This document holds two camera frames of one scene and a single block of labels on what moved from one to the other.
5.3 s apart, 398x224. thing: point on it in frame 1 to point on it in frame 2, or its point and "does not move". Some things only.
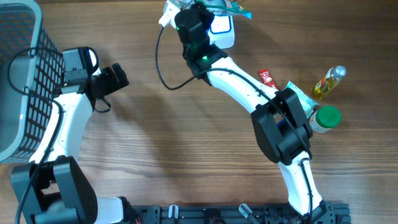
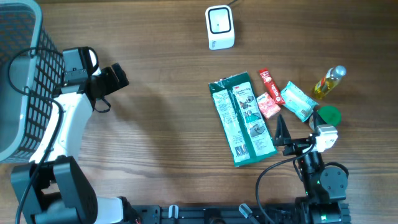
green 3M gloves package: (225, 5) to (242, 119)
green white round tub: (324, 119) does not move
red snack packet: (267, 79) does not move
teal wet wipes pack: (308, 102) does not move
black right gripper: (206, 20) to (283, 137)
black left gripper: (117, 85) does not move
